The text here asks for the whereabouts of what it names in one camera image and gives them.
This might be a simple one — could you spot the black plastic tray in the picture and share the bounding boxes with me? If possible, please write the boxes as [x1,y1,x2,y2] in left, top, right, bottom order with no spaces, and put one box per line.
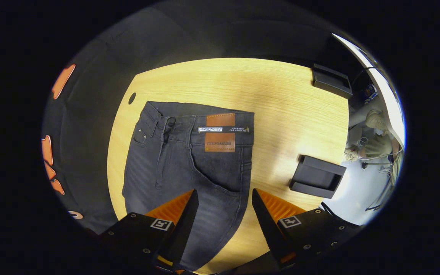
[289,155,347,199]
[312,63,353,99]

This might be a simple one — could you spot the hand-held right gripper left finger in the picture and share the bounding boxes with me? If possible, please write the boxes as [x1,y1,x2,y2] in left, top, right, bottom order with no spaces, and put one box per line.
[103,189,200,273]

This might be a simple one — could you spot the beige shoe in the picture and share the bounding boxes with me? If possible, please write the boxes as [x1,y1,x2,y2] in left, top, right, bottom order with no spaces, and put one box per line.
[365,110,388,132]

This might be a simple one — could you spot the dark grey jeans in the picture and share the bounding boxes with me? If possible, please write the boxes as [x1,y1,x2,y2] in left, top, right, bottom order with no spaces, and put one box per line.
[122,100,255,272]

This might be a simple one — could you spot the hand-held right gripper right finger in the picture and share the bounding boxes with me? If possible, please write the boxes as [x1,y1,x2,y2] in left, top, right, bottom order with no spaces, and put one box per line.
[251,188,362,270]

